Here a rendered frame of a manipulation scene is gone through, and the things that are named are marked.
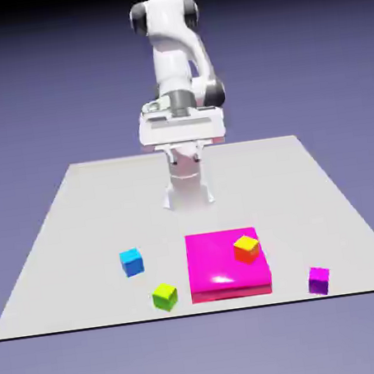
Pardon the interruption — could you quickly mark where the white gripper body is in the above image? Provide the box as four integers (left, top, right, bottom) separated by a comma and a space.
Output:
135, 101, 228, 155

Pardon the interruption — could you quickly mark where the small green cube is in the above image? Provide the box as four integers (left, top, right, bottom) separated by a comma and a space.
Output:
150, 281, 180, 314

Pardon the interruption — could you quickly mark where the small blue cube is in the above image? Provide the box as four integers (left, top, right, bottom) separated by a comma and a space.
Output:
118, 246, 147, 279

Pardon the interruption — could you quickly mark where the small orange cube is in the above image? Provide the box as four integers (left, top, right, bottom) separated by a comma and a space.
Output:
231, 232, 264, 267

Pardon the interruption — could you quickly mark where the small purple cube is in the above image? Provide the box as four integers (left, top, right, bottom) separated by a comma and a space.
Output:
305, 264, 334, 298

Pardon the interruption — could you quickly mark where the large pink box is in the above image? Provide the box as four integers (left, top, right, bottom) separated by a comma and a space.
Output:
183, 224, 275, 305

